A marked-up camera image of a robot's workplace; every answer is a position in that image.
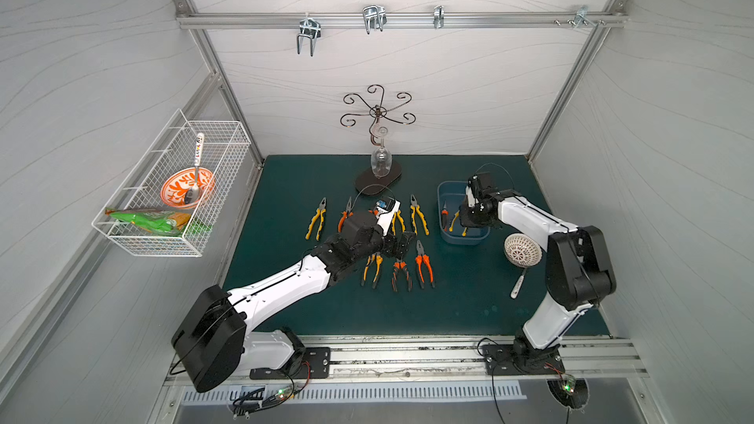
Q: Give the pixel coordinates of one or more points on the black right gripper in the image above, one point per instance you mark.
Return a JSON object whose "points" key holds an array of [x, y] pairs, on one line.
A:
{"points": [[466, 215]]}

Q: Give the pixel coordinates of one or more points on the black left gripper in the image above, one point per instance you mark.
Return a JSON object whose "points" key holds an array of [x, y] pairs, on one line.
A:
{"points": [[394, 242]]}

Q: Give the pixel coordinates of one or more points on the black orange long nose pliers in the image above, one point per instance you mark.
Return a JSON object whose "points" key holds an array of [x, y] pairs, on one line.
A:
{"points": [[400, 271]]}

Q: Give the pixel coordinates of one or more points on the orange combination pliers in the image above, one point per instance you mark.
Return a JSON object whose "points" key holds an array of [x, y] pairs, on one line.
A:
{"points": [[424, 268]]}

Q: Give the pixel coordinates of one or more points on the black yellow curved pliers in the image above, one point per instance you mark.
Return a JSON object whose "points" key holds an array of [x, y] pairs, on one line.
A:
{"points": [[371, 273]]}

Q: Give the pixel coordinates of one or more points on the large yellow black pliers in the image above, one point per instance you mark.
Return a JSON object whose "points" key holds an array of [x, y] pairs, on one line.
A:
{"points": [[418, 218]]}

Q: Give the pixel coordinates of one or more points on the small yellow black pliers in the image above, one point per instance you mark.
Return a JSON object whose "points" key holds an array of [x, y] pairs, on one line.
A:
{"points": [[397, 225]]}

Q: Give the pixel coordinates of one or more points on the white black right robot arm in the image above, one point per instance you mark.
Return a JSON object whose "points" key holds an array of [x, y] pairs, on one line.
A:
{"points": [[578, 271]]}

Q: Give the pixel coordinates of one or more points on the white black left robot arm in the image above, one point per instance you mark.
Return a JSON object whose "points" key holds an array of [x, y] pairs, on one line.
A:
{"points": [[218, 337]]}

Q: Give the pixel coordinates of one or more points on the teal plastic storage box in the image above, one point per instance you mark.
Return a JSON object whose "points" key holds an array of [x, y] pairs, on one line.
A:
{"points": [[451, 197]]}

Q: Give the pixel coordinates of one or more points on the yellow black pliers in box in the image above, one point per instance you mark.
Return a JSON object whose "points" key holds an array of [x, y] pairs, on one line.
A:
{"points": [[455, 226]]}

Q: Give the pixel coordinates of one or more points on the orange black pliers in box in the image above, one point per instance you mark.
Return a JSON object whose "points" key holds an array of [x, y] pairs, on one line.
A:
{"points": [[445, 217]]}

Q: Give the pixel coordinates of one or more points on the white patterned ceramic bowl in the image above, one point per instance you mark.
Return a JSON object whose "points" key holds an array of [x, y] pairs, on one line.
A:
{"points": [[522, 251]]}

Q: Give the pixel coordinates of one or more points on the dark oval stand base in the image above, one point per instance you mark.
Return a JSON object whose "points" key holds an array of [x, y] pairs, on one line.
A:
{"points": [[367, 184]]}

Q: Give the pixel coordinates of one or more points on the clear wine glass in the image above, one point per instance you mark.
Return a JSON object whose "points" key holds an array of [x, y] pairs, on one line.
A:
{"points": [[381, 159]]}

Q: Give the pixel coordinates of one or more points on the metal hook small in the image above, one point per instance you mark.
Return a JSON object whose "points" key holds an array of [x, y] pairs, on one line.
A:
{"points": [[438, 17]]}

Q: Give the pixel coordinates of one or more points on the spoon in basket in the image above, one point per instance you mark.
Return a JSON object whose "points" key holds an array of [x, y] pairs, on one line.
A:
{"points": [[194, 191]]}

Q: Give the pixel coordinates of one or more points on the metal hook clamp right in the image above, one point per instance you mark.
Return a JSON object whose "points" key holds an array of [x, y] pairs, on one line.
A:
{"points": [[580, 19]]}

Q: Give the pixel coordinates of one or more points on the metal hook clamp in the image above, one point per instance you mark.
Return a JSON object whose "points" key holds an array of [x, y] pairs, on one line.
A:
{"points": [[310, 32], [580, 19], [374, 18]]}

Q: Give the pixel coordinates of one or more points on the metal hook clamp middle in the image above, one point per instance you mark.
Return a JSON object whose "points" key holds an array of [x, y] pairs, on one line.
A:
{"points": [[374, 18]]}

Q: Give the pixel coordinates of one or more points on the orange patterned plate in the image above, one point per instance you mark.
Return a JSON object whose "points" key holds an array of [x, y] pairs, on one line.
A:
{"points": [[173, 190]]}

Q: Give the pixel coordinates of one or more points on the green snack bag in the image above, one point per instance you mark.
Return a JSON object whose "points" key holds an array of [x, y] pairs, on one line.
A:
{"points": [[163, 223]]}

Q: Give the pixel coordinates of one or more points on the metal hook clamp left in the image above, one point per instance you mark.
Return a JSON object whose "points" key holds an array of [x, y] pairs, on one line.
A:
{"points": [[310, 32]]}

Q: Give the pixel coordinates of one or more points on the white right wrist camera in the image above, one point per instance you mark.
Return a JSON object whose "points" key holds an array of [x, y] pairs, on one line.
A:
{"points": [[471, 200]]}

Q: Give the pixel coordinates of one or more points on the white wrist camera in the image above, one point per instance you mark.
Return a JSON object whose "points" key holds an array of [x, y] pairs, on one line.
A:
{"points": [[471, 200], [386, 209]]}

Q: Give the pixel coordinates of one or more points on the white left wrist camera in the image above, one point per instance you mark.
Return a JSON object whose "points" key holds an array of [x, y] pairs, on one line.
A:
{"points": [[386, 209]]}

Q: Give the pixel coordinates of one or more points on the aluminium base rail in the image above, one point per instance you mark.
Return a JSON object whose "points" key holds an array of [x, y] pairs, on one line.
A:
{"points": [[413, 358]]}

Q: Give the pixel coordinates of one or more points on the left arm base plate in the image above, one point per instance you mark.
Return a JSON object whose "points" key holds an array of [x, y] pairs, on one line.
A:
{"points": [[312, 363]]}

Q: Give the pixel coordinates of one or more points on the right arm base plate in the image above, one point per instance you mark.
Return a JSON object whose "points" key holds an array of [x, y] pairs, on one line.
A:
{"points": [[520, 360]]}

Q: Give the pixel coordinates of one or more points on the white vented cable duct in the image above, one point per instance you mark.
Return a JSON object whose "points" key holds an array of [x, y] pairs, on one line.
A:
{"points": [[365, 393]]}

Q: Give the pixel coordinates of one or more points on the aluminium cross rail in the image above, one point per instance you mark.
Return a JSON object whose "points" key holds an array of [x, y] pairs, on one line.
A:
{"points": [[395, 20]]}

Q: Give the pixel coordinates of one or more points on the white wire basket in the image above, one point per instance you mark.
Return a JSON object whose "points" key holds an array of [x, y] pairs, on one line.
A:
{"points": [[225, 148]]}

